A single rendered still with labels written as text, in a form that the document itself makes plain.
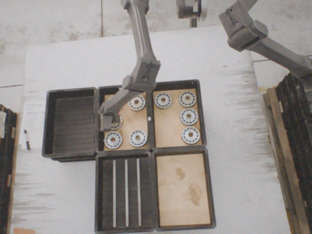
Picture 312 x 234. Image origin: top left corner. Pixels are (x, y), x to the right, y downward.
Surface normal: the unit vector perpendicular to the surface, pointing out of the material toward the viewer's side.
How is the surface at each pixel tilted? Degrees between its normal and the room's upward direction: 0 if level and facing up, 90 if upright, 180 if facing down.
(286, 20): 0
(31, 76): 0
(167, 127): 0
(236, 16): 55
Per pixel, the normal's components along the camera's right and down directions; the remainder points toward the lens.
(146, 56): 0.43, -0.49
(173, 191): -0.06, -0.31
